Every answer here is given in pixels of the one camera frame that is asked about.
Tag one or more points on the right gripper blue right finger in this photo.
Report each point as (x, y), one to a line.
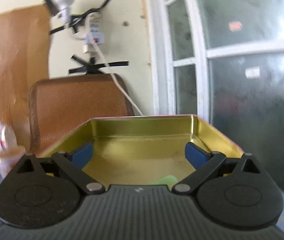
(195, 155)

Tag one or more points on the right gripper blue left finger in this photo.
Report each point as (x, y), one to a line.
(81, 156)

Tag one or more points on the green soft item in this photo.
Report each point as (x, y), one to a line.
(169, 181)

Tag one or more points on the pink tin box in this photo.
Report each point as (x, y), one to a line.
(141, 150)

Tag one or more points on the brown woven chair back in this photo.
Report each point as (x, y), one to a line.
(57, 106)

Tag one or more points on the white framed frosted glass door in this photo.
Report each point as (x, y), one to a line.
(223, 60)

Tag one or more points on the wooden floor-pattern board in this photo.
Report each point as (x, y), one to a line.
(24, 58)

